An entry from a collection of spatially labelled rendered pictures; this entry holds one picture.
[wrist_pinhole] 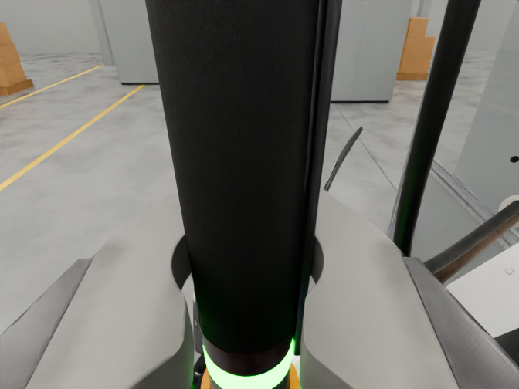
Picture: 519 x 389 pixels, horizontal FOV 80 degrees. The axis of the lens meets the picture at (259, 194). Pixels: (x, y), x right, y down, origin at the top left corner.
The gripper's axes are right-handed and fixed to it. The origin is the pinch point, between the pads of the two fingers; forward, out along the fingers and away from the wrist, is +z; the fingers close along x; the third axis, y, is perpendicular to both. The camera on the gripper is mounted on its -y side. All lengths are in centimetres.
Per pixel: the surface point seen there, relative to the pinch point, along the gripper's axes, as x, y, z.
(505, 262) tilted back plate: 34.3, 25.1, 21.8
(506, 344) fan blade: 18.2, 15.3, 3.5
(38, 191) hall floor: -217, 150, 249
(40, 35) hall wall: -768, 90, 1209
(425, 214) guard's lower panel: 71, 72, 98
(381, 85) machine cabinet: 208, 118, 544
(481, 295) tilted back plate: 31.0, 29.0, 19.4
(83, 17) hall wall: -603, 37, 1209
